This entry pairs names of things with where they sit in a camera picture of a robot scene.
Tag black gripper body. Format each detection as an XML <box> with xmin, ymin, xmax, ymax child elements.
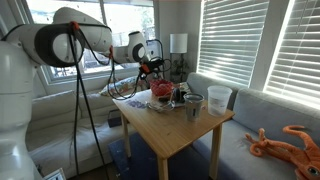
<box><xmin>146</xmin><ymin>57</ymin><xmax>172</xmax><ymax>75</ymax></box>

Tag red woven basket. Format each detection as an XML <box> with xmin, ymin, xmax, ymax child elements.
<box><xmin>148</xmin><ymin>78</ymin><xmax>175</xmax><ymax>98</ymax></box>

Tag grey corner sofa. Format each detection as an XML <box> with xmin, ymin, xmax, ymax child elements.
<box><xmin>185</xmin><ymin>72</ymin><xmax>320</xmax><ymax>180</ymax></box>

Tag white shade floor lamp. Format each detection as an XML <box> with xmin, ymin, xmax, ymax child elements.
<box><xmin>169</xmin><ymin>32</ymin><xmax>189</xmax><ymax>84</ymax></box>

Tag black headphones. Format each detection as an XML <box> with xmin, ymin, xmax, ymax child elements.
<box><xmin>171</xmin><ymin>87</ymin><xmax>188</xmax><ymax>104</ymax></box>

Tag floral light pillow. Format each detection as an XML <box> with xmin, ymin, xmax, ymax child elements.
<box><xmin>98</xmin><ymin>75</ymin><xmax>143</xmax><ymax>98</ymax></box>

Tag metal tumbler with lid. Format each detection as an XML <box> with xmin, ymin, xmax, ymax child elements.
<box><xmin>183</xmin><ymin>92</ymin><xmax>205</xmax><ymax>122</ymax></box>

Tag large bare glass window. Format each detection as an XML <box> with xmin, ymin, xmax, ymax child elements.
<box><xmin>25</xmin><ymin>0</ymin><xmax>156</xmax><ymax>85</ymax></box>

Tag wooden square table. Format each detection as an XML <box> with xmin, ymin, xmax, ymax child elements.
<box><xmin>112</xmin><ymin>83</ymin><xmax>236</xmax><ymax>180</ymax></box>

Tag clear plastic container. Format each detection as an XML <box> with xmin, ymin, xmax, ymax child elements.
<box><xmin>207</xmin><ymin>85</ymin><xmax>233</xmax><ymax>118</ymax></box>

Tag white window blinds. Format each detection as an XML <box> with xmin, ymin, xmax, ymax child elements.
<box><xmin>263</xmin><ymin>0</ymin><xmax>320</xmax><ymax>111</ymax></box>
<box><xmin>196</xmin><ymin>0</ymin><xmax>270</xmax><ymax>88</ymax></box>

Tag dark floor rug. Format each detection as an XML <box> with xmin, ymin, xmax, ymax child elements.
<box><xmin>108</xmin><ymin>133</ymin><xmax>214</xmax><ymax>180</ymax></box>

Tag white sofa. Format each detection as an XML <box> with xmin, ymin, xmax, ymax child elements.
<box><xmin>25</xmin><ymin>84</ymin><xmax>141</xmax><ymax>179</ymax></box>

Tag orange plush squid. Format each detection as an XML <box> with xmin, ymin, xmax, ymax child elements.
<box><xmin>245</xmin><ymin>124</ymin><xmax>320</xmax><ymax>180</ymax></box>

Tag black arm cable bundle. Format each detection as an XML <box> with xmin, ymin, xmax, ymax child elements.
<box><xmin>68</xmin><ymin>21</ymin><xmax>148</xmax><ymax>180</ymax></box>

